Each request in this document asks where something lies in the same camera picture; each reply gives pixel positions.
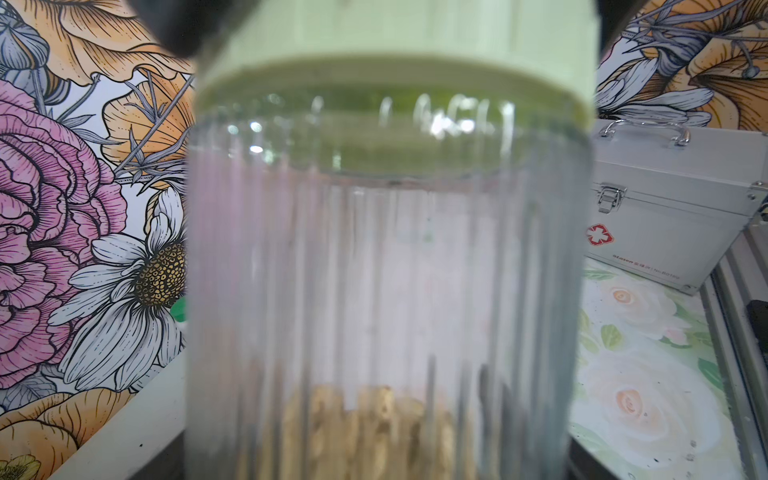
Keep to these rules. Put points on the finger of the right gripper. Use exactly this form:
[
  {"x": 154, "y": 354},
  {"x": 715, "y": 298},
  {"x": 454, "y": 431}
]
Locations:
[
  {"x": 187, "y": 27},
  {"x": 615, "y": 16}
]

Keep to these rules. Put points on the green-lid peanut jar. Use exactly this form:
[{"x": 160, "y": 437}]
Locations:
[{"x": 387, "y": 202}]

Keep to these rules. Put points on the silver first aid case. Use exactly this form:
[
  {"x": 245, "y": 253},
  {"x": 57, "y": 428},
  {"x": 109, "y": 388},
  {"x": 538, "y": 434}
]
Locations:
[{"x": 669, "y": 200}]

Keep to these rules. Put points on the small green-cap white bottle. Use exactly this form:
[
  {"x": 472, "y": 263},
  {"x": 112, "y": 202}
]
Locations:
[{"x": 178, "y": 310}]

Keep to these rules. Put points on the aluminium front rail frame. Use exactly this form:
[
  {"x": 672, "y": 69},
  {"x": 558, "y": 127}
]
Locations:
[{"x": 735, "y": 300}]

